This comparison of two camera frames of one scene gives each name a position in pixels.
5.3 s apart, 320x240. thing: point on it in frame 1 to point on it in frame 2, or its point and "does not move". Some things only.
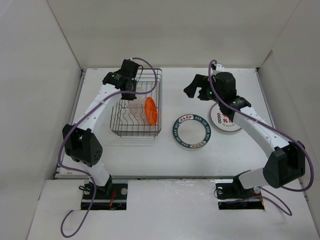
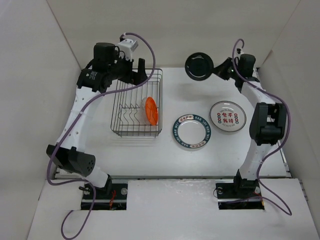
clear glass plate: (137, 106) to (143, 111)
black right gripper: (198, 80) to (220, 70)
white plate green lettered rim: (191, 131) does not move
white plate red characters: (222, 122) does not move
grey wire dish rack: (141, 117) does not move
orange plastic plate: (150, 110) does not move
